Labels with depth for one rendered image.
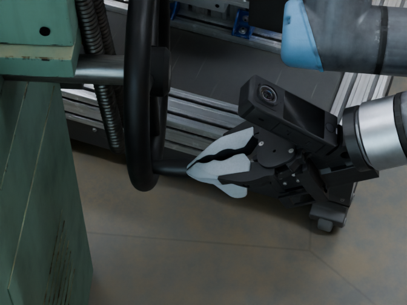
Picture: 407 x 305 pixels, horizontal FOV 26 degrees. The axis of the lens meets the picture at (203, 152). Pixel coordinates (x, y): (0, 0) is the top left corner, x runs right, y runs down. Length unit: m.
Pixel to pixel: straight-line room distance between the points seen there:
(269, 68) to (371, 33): 0.99
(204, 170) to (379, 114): 0.21
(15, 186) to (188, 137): 0.70
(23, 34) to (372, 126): 0.40
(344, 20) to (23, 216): 0.52
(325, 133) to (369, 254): 0.98
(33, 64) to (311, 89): 0.97
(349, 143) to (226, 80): 0.99
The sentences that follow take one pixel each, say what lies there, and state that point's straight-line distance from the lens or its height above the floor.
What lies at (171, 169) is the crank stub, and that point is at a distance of 1.04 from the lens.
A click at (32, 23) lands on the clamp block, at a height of 0.90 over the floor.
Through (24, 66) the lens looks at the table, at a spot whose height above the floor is 0.86.
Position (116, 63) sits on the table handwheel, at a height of 0.83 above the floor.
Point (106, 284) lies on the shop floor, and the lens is 1.84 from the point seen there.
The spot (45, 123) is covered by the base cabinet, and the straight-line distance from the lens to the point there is 1.32.
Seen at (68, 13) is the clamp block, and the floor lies 0.92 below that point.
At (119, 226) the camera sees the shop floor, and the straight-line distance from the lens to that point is 1.92.
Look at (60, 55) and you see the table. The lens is 1.01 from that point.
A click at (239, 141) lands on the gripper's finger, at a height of 0.80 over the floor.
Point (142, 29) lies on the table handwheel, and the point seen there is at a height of 0.94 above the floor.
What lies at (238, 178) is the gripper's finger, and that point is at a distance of 0.96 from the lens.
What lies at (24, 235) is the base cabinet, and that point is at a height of 0.57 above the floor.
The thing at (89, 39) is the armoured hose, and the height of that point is 0.85.
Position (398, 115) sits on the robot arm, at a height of 0.90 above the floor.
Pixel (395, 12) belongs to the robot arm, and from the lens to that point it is 0.97.
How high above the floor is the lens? 1.56
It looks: 50 degrees down
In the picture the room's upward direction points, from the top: straight up
